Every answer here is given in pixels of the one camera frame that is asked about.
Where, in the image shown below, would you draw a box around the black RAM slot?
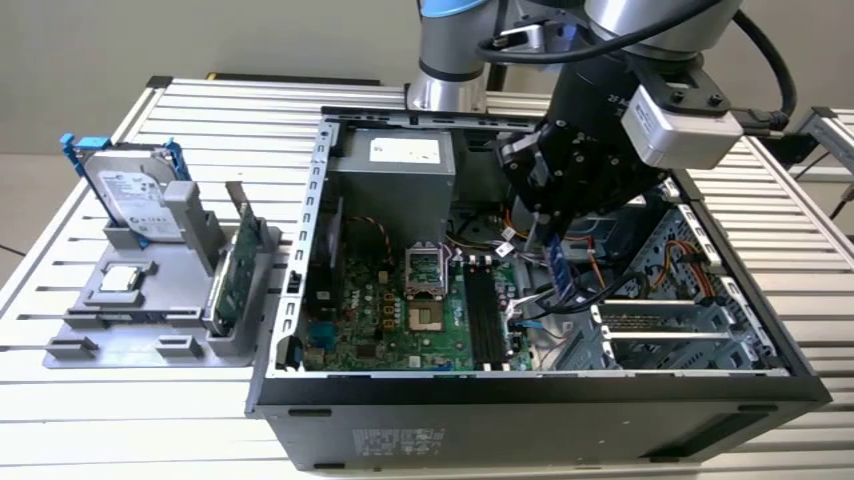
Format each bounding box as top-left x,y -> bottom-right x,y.
465,254 -> 495,372
483,254 -> 514,372

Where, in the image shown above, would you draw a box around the grey power supply unit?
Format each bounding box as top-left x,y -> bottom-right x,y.
330,127 -> 459,251

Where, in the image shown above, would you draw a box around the metal socket cover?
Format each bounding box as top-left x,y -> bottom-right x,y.
403,240 -> 449,301

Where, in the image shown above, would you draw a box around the metal disk bay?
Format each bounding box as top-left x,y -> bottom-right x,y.
590,298 -> 776,372

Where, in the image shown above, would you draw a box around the aluminium slat side table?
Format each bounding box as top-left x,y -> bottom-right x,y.
790,104 -> 854,181

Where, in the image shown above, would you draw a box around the CPU socket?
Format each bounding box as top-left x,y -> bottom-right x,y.
407,298 -> 447,335

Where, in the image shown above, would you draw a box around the black case fan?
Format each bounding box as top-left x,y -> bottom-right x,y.
313,197 -> 349,321

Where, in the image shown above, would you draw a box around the green motherboard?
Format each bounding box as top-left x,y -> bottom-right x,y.
301,214 -> 537,374

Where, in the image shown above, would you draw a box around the green graphics card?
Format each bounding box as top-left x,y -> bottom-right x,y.
205,177 -> 270,335

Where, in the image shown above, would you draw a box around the black open PC case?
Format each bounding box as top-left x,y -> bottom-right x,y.
243,104 -> 834,472

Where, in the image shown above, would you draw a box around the grey parts rack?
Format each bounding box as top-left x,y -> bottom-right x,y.
40,179 -> 282,371

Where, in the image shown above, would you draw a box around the hard disk in blue carrier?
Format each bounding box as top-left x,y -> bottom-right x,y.
56,132 -> 194,250

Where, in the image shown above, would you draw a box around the silver CPU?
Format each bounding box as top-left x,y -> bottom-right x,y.
96,264 -> 145,293

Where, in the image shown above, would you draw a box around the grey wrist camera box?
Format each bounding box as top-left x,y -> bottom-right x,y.
618,82 -> 746,170
497,22 -> 557,55

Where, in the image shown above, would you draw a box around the wire bundle with white labels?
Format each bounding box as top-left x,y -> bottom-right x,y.
446,214 -> 602,326

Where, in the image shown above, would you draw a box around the orange power wires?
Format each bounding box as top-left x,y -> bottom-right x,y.
653,238 -> 728,307

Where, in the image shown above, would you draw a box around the twisted coloured fan wire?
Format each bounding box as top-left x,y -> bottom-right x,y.
343,215 -> 394,266

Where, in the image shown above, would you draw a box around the thick black camera cable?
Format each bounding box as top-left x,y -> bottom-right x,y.
474,8 -> 801,141

